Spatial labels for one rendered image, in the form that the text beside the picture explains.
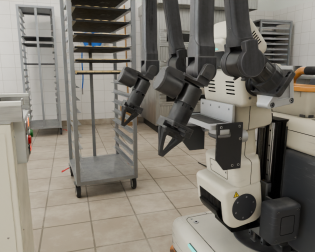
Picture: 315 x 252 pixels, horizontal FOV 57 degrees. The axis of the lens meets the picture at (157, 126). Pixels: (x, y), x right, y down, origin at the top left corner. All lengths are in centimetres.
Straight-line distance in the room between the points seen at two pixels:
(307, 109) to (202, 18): 61
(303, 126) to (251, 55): 43
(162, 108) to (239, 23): 368
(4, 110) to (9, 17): 443
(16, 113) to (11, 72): 435
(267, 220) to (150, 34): 81
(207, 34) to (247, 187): 58
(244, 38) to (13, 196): 81
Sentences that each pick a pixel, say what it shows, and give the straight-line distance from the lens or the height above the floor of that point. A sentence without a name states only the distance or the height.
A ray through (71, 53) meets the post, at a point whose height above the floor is 109.
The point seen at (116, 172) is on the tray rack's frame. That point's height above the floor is 15.
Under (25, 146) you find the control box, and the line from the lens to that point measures 101.
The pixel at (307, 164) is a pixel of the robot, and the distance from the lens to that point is 118.
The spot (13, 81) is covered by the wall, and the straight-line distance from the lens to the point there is 529.
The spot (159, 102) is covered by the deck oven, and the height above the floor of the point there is 48.
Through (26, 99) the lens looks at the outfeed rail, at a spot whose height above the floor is 88.
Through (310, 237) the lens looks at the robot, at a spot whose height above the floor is 40.
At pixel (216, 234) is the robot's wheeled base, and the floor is 28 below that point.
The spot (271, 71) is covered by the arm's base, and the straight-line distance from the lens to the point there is 90.
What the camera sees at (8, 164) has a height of 72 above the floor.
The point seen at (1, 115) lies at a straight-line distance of 95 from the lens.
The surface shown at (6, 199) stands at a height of 61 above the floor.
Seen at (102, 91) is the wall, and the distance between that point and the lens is 526.
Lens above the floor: 100
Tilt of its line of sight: 11 degrees down
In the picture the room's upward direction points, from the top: straight up
